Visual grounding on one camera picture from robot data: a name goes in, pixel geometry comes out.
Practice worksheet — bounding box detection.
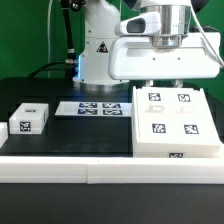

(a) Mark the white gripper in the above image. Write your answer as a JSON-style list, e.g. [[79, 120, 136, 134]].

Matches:
[[108, 33, 220, 88]]

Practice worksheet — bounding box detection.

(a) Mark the white cabinet body box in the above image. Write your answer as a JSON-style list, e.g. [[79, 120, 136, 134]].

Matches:
[[131, 87, 223, 158]]

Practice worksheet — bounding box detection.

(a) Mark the white cabinet top box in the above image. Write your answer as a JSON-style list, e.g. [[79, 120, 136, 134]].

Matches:
[[9, 103, 49, 134]]

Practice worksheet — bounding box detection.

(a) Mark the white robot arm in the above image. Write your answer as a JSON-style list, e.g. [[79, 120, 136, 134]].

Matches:
[[60, 0, 224, 89]]

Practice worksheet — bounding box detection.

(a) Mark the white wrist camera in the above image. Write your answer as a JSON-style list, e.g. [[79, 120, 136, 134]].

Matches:
[[114, 12, 162, 36]]

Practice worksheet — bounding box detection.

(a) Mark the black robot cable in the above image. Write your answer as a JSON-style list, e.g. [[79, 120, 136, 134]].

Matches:
[[27, 0, 87, 80]]

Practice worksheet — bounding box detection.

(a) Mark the white marker base plate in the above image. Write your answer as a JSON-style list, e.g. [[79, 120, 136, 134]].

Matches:
[[55, 101, 131, 117]]

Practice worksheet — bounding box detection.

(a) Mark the white table border frame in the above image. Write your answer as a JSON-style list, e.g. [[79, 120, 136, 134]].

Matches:
[[0, 156, 224, 184]]

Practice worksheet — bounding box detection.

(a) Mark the white thin cable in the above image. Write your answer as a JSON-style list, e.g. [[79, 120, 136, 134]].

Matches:
[[47, 0, 54, 80]]

